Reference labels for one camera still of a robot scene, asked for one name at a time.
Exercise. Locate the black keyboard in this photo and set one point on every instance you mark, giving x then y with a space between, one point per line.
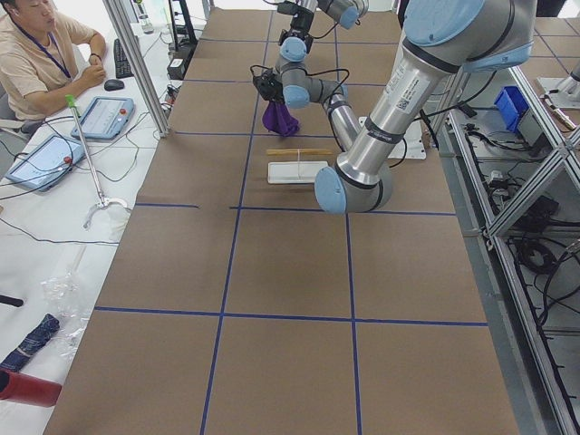
121 62

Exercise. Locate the wooden rack rod outer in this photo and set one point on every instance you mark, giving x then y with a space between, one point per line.
292 152

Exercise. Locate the white rack base tray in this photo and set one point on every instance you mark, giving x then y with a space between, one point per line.
285 172

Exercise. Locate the seated man beige shirt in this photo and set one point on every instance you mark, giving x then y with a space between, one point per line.
46 56

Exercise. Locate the purple towel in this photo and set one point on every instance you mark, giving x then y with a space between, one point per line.
277 119

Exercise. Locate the teach pendant tablet lower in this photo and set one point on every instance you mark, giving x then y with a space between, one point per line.
45 166

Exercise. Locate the clear plastic wrap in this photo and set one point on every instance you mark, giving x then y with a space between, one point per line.
66 302

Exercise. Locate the reacher grabber tool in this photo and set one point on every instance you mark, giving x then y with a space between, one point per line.
103 201

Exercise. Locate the aluminium profile post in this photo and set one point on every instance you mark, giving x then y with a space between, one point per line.
122 26

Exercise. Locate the red cylinder bottle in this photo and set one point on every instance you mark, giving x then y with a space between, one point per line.
25 389

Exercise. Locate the blue tape cross line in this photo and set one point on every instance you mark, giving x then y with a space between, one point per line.
332 319

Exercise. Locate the black computer mouse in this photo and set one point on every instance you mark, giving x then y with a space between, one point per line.
113 85

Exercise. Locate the aluminium frame rail right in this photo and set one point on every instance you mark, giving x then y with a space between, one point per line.
521 195

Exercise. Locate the blue plastic bin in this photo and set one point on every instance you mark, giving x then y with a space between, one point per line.
512 106

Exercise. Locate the teach pendant tablet upper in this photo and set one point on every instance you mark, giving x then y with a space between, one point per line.
105 117

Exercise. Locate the teach pendant tablet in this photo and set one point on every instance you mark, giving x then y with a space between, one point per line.
45 166
105 117

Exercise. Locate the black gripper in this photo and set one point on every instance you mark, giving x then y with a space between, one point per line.
270 91

